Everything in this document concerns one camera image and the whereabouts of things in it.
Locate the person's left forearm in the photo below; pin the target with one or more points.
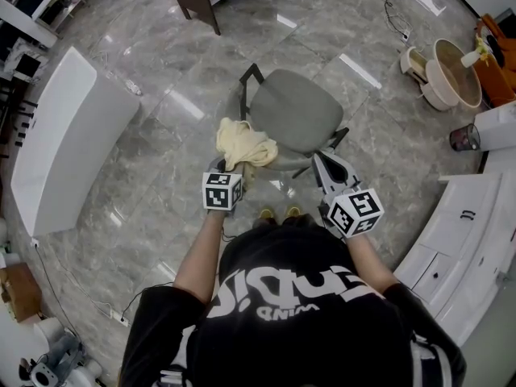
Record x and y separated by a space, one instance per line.
199 256

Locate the white air purifier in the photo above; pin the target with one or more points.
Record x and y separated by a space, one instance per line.
498 125

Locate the person's black printed t-shirt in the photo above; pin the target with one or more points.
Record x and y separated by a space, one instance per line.
290 329

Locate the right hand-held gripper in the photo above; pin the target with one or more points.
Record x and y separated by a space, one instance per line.
356 214

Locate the pale yellow clothes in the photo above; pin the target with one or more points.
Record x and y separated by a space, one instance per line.
244 143

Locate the small cream drawer unit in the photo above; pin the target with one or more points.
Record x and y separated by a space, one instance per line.
413 65

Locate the person's right forearm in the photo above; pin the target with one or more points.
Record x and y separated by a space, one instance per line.
369 260

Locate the white table left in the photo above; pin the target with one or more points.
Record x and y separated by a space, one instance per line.
68 143

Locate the brown cardboard box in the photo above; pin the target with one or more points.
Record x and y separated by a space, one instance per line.
18 292

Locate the person's left yellow shoe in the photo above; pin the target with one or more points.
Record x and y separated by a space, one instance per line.
267 213

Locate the white vase with flowers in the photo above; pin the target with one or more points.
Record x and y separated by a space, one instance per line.
473 57

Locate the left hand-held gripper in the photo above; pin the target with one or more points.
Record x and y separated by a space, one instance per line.
219 194

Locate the white shelf unit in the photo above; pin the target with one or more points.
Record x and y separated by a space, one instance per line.
36 10

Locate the orange sofa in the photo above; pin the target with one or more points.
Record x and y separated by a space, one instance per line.
498 67

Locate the person's right yellow shoe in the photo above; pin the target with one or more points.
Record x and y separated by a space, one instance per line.
293 211

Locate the round cream coffee table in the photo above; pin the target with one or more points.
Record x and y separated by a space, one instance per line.
455 79

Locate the grey upholstered chair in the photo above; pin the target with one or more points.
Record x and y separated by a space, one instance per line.
296 111

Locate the white power strip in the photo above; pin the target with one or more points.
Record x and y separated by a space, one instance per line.
405 35
134 88
119 318

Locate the white vanity cabinet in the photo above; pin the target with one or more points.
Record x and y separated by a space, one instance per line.
463 248

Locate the person's yellow shoe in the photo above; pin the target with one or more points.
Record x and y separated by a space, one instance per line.
267 213
293 211

